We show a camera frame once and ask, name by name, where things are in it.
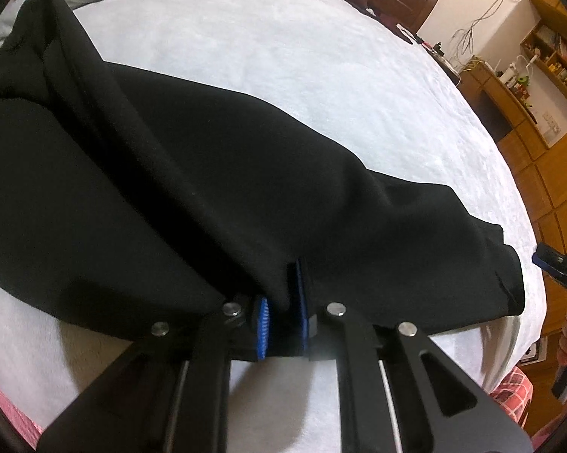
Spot wooden wall shelf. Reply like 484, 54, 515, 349
521, 0, 567, 100

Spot wooden desk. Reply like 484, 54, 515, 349
457, 58, 567, 209

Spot white bed sheet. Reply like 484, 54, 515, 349
0, 0, 545, 452

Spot black pants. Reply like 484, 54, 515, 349
0, 0, 526, 348

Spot white wall cables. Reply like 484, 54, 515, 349
448, 0, 528, 65

